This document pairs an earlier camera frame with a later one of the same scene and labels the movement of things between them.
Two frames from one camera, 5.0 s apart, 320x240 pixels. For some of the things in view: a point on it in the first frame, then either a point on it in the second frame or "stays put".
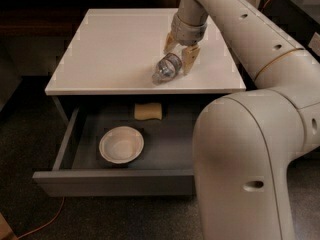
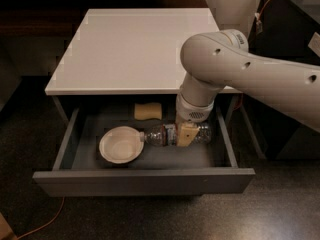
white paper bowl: (121, 144) stays put
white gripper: (187, 33) → (192, 113)
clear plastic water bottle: (167, 68) → (167, 135)
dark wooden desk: (61, 17) stays put
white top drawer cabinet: (116, 51) stays put
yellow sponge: (147, 111) stays put
